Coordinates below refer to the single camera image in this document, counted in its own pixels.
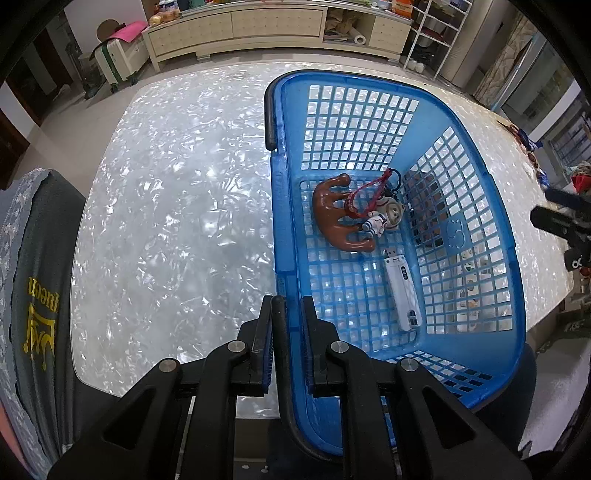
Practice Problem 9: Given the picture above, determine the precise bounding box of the blue plastic basket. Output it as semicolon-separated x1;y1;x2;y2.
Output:
265;70;525;455

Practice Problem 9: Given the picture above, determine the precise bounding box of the astronaut doll keychain red lanyard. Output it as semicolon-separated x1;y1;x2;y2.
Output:
344;168;406;239

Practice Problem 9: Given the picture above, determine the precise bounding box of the white USB dongle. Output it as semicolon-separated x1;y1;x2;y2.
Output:
385;249;423;331

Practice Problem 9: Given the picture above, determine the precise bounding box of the brown wooden massage comb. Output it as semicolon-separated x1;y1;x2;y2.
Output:
312;173;376;253

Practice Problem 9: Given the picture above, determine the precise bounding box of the white metal shelf rack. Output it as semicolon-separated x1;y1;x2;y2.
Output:
401;0;474;78

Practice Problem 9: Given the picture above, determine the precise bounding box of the white green suitcase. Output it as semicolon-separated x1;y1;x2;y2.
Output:
90;21;149;94

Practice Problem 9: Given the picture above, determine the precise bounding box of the cream TV cabinet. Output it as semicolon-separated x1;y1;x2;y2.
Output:
142;1;412;70

